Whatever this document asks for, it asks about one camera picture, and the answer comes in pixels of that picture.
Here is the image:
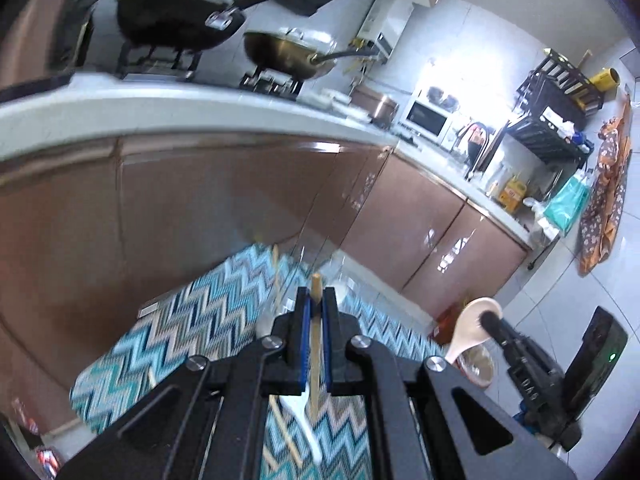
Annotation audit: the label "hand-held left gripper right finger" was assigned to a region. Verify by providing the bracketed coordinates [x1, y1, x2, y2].
[323, 287, 577, 480]

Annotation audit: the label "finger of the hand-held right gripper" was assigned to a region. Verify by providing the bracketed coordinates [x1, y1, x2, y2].
[477, 310, 522, 347]

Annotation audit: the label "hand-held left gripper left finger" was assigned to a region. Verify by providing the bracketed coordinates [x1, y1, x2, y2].
[60, 287, 312, 480]

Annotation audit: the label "wooden chopstick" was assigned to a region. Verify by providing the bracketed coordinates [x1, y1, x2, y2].
[308, 273, 322, 418]
[269, 396, 303, 465]

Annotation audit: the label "clear glass cup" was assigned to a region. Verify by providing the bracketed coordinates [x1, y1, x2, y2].
[255, 255, 361, 342]

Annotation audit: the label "red bag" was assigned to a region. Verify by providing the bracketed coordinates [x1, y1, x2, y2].
[431, 302, 469, 345]

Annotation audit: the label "clear plastic tub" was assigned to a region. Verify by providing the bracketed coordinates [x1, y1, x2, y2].
[459, 345, 496, 389]

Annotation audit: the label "white plastic spoon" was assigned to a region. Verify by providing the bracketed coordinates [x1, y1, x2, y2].
[294, 394, 324, 465]

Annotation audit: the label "zigzag patterned mat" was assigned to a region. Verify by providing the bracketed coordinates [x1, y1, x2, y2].
[70, 242, 451, 480]

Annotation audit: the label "yellow detergent bottle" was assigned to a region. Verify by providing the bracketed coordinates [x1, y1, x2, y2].
[500, 175, 529, 214]

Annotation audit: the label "teal plastic bag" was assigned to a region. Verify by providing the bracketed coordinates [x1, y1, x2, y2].
[543, 170, 594, 237]

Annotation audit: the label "white spray bottle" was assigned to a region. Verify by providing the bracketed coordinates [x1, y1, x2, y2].
[487, 161, 507, 197]

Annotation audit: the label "floral brown apron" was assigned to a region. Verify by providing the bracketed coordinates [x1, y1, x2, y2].
[578, 100, 634, 277]

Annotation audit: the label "brown base cabinets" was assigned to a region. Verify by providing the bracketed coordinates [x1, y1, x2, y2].
[0, 132, 532, 436]

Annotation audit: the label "kitchen faucet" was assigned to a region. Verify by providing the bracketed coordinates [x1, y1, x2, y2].
[452, 121, 494, 182]

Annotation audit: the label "white microwave oven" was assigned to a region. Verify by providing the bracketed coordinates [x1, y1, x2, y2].
[399, 87, 455, 144]

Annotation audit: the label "black dish rack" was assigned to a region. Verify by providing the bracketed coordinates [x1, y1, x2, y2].
[504, 49, 607, 172]

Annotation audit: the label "metal bowls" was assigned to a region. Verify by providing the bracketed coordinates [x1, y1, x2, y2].
[426, 85, 462, 112]

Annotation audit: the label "yellow cup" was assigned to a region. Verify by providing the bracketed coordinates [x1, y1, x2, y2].
[590, 67, 622, 92]

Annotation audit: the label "golden frying pan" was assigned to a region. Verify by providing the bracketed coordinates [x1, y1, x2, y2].
[243, 29, 392, 82]

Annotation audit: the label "gas stove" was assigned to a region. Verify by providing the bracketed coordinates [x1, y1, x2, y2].
[117, 42, 307, 102]

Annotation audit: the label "white water heater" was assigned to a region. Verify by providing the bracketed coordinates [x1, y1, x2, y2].
[359, 0, 416, 62]

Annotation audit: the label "black wok with lid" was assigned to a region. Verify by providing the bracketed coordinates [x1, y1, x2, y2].
[116, 0, 326, 55]

